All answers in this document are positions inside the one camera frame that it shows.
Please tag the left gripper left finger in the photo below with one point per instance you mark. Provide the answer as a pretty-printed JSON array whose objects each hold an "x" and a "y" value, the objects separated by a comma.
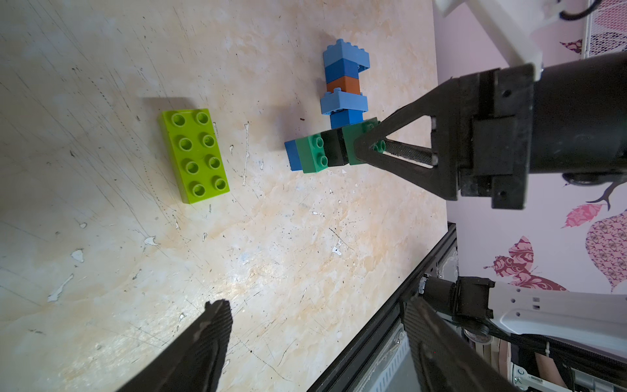
[{"x": 195, "y": 360}]

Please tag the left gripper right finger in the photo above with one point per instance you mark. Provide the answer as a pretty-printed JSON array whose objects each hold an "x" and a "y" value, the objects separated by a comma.
[{"x": 442, "y": 360}]

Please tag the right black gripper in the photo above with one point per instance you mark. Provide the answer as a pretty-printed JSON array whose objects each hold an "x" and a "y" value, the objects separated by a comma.
[{"x": 571, "y": 122}]

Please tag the black lego brick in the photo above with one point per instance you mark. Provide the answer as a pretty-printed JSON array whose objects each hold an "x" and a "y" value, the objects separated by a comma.
[{"x": 335, "y": 147}]

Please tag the orange brown lego brick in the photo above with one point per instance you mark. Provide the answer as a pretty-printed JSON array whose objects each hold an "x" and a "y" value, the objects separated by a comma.
[{"x": 345, "y": 84}]

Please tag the light blue long lego brick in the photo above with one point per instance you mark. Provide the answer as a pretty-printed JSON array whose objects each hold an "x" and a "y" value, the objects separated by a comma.
[{"x": 338, "y": 100}]

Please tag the dark green long lego brick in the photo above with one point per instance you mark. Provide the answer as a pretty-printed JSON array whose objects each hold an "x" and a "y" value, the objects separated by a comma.
[{"x": 311, "y": 153}]

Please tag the lime green long lego brick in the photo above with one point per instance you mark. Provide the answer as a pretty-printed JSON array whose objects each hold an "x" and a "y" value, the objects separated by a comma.
[{"x": 194, "y": 154}]

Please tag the blue square lego brick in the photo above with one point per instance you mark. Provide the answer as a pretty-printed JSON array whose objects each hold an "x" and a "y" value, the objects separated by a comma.
[{"x": 345, "y": 117}]

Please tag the white cable duct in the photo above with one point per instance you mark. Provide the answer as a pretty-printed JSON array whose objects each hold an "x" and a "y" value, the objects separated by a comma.
[{"x": 381, "y": 374}]

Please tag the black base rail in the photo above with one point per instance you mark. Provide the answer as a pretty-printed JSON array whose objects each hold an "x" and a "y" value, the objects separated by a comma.
[{"x": 377, "y": 340}]

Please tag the white wire shelf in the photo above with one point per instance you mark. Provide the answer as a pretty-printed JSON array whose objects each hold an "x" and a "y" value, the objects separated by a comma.
[{"x": 605, "y": 31}]

